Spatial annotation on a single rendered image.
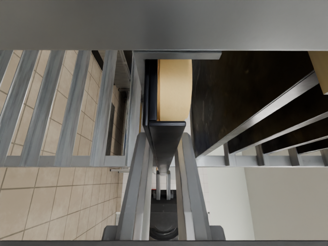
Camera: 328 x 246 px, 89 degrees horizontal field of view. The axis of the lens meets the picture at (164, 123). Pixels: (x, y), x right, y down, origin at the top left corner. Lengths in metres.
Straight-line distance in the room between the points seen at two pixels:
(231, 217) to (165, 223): 4.08
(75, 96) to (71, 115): 0.07
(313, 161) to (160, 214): 0.44
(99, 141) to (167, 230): 0.28
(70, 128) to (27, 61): 0.30
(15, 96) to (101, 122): 0.29
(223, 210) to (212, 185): 0.55
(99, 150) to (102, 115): 0.10
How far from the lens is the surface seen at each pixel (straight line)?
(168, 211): 0.42
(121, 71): 3.02
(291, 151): 0.58
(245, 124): 0.20
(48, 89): 0.65
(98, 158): 0.50
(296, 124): 0.28
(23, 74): 0.73
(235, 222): 4.53
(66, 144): 0.55
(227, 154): 0.48
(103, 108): 0.54
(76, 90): 0.60
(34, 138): 0.60
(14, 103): 0.69
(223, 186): 4.40
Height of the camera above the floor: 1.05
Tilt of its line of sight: level
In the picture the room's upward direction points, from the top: 90 degrees clockwise
